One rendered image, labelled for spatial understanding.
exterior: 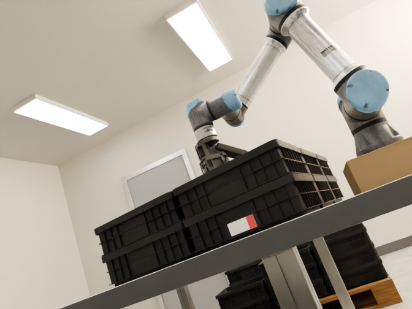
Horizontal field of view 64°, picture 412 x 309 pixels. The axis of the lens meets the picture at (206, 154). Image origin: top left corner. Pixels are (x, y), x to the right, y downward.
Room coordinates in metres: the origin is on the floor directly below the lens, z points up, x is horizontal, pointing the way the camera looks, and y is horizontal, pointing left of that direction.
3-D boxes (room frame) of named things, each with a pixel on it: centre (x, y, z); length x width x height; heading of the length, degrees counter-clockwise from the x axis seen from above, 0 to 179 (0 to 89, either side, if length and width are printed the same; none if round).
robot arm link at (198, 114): (1.11, -0.03, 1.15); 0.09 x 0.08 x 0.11; 77
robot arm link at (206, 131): (1.10, -0.03, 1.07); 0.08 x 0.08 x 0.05
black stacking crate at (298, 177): (1.15, -0.09, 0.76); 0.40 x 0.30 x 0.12; 65
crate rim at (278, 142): (1.15, -0.09, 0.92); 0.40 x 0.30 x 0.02; 65
